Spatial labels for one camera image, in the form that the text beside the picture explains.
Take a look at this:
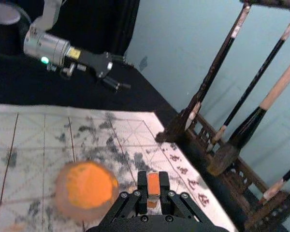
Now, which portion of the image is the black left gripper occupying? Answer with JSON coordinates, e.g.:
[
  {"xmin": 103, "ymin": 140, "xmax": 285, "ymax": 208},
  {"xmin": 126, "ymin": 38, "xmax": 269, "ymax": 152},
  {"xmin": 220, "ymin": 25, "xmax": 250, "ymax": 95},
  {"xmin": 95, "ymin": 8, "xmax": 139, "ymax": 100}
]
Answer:
[{"xmin": 65, "ymin": 46, "xmax": 134, "ymax": 94}]

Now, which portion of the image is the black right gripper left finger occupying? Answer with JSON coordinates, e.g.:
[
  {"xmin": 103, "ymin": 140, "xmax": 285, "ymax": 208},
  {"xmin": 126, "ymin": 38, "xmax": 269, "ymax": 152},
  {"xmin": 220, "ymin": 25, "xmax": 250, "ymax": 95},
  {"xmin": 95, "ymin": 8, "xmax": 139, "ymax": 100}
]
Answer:
[{"xmin": 101, "ymin": 170, "xmax": 148, "ymax": 223}]

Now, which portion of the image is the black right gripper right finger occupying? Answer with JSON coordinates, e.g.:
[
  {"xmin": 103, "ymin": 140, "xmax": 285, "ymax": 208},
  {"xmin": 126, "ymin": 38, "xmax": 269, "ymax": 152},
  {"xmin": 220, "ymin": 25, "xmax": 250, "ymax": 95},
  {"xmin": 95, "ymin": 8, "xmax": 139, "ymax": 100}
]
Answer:
[{"xmin": 158, "ymin": 171, "xmax": 203, "ymax": 223}]

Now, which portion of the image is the orange rectangular seal stamp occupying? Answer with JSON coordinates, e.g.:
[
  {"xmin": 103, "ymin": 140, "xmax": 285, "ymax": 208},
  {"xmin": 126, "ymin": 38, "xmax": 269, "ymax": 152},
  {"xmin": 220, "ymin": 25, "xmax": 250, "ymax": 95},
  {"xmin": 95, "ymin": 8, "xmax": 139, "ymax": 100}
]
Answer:
[{"xmin": 146, "ymin": 172, "xmax": 160, "ymax": 209}]

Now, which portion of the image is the round orange ink paste bowl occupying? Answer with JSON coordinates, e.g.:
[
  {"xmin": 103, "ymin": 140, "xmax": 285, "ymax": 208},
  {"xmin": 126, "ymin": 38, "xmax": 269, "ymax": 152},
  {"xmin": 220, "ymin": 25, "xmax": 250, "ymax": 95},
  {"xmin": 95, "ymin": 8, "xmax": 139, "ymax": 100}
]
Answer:
[{"xmin": 54, "ymin": 160, "xmax": 120, "ymax": 220}]

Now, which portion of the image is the dark wooden brush rack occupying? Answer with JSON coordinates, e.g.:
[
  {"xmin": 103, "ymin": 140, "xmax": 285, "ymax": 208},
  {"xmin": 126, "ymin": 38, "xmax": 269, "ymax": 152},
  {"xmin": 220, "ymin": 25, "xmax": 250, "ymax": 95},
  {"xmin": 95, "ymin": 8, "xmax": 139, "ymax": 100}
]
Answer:
[{"xmin": 155, "ymin": 0, "xmax": 290, "ymax": 232}]

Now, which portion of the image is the black table cloth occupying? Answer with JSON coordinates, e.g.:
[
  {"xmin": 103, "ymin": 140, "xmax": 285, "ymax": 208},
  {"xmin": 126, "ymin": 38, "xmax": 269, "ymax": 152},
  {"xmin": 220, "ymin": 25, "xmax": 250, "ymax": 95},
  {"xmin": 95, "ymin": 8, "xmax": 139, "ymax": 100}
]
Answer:
[{"xmin": 0, "ymin": 51, "xmax": 289, "ymax": 232}]

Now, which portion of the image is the white gridded calligraphy paper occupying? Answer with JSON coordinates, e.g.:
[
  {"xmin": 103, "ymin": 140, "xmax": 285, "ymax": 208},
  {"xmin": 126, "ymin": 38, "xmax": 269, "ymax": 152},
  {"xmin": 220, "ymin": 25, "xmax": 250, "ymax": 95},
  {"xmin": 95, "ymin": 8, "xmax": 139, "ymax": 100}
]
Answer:
[{"xmin": 0, "ymin": 103, "xmax": 238, "ymax": 232}]

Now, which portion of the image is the thin dark-handled calligraphy brush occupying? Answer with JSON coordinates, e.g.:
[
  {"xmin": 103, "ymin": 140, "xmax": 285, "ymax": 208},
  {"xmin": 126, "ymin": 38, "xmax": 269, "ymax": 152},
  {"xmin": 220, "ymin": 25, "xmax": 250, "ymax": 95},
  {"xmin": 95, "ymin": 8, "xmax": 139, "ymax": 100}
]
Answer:
[
  {"xmin": 211, "ymin": 15, "xmax": 290, "ymax": 146},
  {"xmin": 185, "ymin": 2, "xmax": 252, "ymax": 130},
  {"xmin": 258, "ymin": 162, "xmax": 290, "ymax": 205}
]

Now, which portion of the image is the large tan-handled calligraphy brush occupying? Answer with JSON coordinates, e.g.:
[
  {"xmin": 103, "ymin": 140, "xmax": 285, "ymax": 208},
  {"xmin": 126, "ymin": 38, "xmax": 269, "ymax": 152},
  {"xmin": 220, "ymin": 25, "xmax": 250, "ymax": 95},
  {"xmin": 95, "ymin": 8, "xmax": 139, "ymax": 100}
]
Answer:
[{"xmin": 206, "ymin": 54, "xmax": 290, "ymax": 176}]

